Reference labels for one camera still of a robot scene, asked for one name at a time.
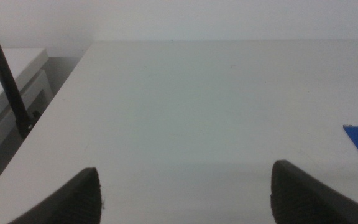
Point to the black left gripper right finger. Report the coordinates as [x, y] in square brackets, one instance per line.
[300, 199]

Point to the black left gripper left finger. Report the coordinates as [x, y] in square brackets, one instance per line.
[73, 202]

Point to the white side cabinet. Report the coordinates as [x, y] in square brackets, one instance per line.
[8, 81]

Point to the black stand pole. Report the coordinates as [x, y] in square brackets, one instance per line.
[5, 74]

